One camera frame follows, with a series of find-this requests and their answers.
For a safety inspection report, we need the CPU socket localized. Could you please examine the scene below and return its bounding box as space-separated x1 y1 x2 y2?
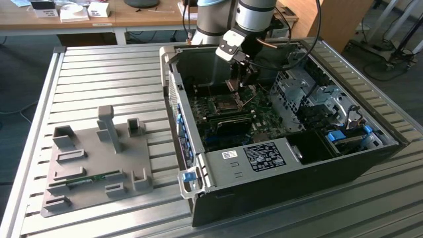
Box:
212 94 244 114

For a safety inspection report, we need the black RAM slot row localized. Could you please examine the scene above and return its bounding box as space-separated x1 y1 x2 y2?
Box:
205 111 255 122

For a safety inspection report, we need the copper coloured curved tube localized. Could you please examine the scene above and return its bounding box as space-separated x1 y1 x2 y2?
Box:
259 39 277 50

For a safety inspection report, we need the metal drive cage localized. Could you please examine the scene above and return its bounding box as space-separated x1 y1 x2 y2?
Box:
269 46 351 132

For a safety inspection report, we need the green motherboard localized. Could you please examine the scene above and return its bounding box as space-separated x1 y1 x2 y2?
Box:
188 83 288 152

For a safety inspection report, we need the black graphics card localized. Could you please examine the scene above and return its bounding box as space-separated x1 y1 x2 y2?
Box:
209 118 252 136

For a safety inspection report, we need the wooden cabinet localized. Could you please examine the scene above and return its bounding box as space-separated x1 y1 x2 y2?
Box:
305 0 376 54

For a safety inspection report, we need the blue disk carrier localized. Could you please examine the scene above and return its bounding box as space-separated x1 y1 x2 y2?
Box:
325 130 347 144

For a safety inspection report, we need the grey power supply unit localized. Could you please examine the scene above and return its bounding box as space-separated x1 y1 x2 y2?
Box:
194 137 301 194

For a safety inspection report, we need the wooden desk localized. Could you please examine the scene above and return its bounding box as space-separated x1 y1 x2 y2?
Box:
0 0 300 47

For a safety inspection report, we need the dark round object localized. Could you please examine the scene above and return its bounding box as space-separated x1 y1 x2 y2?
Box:
124 0 160 8

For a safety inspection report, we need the wheeled equipment stand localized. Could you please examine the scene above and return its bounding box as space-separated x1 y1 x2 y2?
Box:
343 0 423 81

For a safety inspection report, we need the open black PC case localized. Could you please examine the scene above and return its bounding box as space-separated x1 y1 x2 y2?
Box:
158 36 423 228

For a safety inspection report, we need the white printed box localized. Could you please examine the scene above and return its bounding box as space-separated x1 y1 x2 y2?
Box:
86 2 110 18
32 8 60 18

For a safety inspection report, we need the white round dish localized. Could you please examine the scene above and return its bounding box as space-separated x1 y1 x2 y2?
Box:
58 4 89 23

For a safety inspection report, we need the grey parts rack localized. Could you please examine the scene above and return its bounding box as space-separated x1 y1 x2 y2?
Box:
38 105 154 218

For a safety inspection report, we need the green RAM stick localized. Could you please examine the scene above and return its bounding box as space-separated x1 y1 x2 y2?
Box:
65 173 108 186

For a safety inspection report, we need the small black device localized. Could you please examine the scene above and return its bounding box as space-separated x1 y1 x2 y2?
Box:
30 0 56 10

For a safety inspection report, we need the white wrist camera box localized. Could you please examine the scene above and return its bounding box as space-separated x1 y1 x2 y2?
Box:
214 29 248 61

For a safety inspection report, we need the thick black camera cable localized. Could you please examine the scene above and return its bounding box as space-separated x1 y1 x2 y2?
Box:
245 0 323 72

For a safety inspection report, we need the thin black hanging cable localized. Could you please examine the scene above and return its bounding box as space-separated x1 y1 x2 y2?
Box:
180 0 198 45

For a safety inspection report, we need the black wire bundle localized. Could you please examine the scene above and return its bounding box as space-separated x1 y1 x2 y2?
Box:
341 104 365 131

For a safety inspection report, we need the grey case handle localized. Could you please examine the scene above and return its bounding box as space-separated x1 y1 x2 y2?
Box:
177 165 205 199

